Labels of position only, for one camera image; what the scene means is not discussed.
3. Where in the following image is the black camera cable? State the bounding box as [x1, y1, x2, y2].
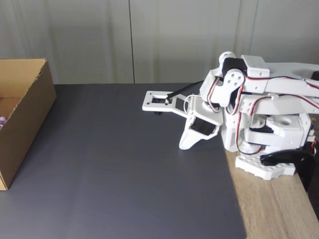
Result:
[166, 81, 204, 100]

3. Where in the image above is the black table clamp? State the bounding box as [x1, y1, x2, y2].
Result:
[260, 150, 316, 192]

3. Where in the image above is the thin white looped cable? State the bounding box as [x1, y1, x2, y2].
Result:
[183, 95, 200, 113]

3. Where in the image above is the dark grey table mat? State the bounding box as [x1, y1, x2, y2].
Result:
[0, 84, 247, 239]

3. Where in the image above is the brown cardboard box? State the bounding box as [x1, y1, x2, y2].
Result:
[0, 58, 57, 191]

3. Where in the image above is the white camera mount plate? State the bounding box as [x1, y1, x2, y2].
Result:
[142, 90, 192, 119]

